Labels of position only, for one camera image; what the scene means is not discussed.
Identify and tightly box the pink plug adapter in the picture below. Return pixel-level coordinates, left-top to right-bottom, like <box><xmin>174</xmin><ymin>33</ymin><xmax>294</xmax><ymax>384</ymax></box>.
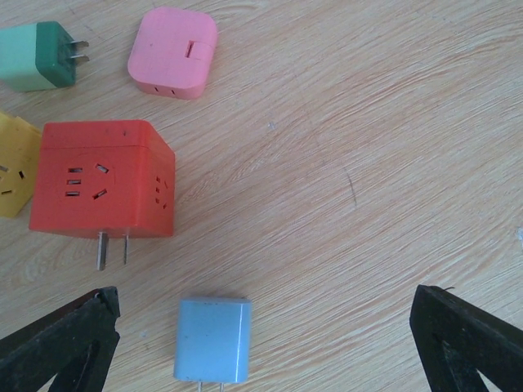
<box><xmin>127</xmin><ymin>6</ymin><xmax>218</xmax><ymax>100</ymax></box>

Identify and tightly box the yellow cube socket adapter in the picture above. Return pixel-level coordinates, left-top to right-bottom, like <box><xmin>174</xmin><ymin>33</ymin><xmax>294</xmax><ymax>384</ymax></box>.
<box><xmin>0</xmin><ymin>112</ymin><xmax>42</xmax><ymax>218</ymax></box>

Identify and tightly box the green plug adapter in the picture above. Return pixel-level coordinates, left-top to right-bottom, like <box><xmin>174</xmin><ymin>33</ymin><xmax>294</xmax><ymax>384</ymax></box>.
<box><xmin>1</xmin><ymin>21</ymin><xmax>89</xmax><ymax>92</ymax></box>

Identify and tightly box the red cube socket adapter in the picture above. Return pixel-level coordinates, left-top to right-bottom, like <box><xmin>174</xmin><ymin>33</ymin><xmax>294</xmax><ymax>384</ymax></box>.
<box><xmin>29</xmin><ymin>119</ymin><xmax>175</xmax><ymax>270</ymax></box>

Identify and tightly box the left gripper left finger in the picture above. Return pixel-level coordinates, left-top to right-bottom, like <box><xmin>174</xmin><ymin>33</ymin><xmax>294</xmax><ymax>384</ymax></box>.
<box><xmin>1</xmin><ymin>287</ymin><xmax>120</xmax><ymax>391</ymax></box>

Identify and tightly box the blue usb charger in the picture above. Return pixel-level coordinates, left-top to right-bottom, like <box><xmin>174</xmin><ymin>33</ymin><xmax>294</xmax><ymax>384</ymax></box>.
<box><xmin>173</xmin><ymin>297</ymin><xmax>253</xmax><ymax>391</ymax></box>

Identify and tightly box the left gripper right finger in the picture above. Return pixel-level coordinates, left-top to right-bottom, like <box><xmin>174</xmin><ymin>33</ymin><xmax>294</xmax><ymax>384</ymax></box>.
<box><xmin>409</xmin><ymin>285</ymin><xmax>522</xmax><ymax>391</ymax></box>

